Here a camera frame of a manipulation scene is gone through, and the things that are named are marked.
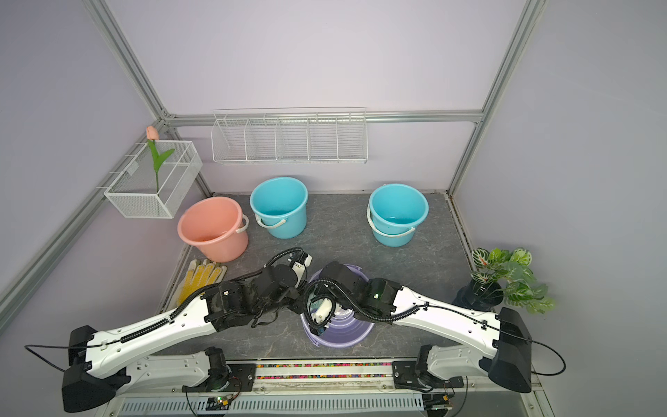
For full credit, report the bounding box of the purple bucket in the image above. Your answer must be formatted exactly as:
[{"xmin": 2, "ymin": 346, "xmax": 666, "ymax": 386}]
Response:
[{"xmin": 300, "ymin": 263, "xmax": 375, "ymax": 349}]

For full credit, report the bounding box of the pink plastic bucket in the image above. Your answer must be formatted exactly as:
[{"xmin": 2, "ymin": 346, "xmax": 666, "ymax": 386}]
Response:
[{"xmin": 177, "ymin": 196, "xmax": 249, "ymax": 263}]

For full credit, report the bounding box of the teal bucket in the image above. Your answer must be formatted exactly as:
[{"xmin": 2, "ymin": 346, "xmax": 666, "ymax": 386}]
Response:
[
  {"xmin": 249, "ymin": 177, "xmax": 308, "ymax": 240},
  {"xmin": 367, "ymin": 183, "xmax": 429, "ymax": 248}
]

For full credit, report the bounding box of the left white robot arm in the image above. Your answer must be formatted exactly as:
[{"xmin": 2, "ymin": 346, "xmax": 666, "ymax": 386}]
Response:
[{"xmin": 62, "ymin": 262, "xmax": 307, "ymax": 413}]

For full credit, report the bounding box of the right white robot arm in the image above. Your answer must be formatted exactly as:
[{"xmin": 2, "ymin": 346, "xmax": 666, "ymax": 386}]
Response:
[{"xmin": 302, "ymin": 262, "xmax": 533, "ymax": 394}]

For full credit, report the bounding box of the yellow white work glove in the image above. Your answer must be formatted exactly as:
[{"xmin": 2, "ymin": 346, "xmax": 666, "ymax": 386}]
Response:
[{"xmin": 171, "ymin": 259, "xmax": 228, "ymax": 307}]

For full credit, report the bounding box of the potted green plant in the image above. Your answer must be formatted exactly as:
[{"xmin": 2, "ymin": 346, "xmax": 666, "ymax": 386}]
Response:
[{"xmin": 453, "ymin": 248, "xmax": 555, "ymax": 314}]

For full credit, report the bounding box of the pink artificial tulip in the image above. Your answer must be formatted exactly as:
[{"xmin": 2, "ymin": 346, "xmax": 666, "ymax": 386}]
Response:
[{"xmin": 146, "ymin": 126, "xmax": 175, "ymax": 193}]

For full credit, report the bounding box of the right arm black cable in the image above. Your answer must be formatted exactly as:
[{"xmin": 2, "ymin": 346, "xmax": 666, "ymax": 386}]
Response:
[{"xmin": 416, "ymin": 304, "xmax": 567, "ymax": 377}]

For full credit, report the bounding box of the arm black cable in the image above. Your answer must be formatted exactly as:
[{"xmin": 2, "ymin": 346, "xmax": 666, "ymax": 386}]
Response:
[
  {"xmin": 23, "ymin": 343, "xmax": 95, "ymax": 374},
  {"xmin": 416, "ymin": 304, "xmax": 567, "ymax": 377}
]

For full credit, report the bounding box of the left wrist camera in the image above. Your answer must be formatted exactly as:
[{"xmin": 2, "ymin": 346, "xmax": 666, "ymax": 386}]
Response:
[{"xmin": 289, "ymin": 250, "xmax": 313, "ymax": 279}]

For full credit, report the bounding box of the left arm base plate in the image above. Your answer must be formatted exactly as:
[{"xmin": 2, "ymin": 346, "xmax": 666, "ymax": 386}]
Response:
[{"xmin": 182, "ymin": 362, "xmax": 257, "ymax": 394}]

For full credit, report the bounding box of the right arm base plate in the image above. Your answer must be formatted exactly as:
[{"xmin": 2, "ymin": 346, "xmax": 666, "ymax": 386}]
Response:
[{"xmin": 392, "ymin": 361, "xmax": 466, "ymax": 393}]

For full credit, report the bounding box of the white vented cable duct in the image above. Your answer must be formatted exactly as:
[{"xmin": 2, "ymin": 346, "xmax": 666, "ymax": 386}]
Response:
[{"xmin": 107, "ymin": 393, "xmax": 426, "ymax": 416}]

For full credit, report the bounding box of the white wire basket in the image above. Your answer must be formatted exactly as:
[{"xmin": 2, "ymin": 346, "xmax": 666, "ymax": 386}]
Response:
[{"xmin": 104, "ymin": 140, "xmax": 203, "ymax": 219}]

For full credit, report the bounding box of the long white wire shelf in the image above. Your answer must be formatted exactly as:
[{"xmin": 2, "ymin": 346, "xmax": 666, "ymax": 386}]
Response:
[{"xmin": 211, "ymin": 107, "xmax": 368, "ymax": 164}]

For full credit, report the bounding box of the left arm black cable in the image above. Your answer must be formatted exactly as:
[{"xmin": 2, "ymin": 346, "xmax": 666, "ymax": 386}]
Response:
[{"xmin": 23, "ymin": 343, "xmax": 95, "ymax": 374}]

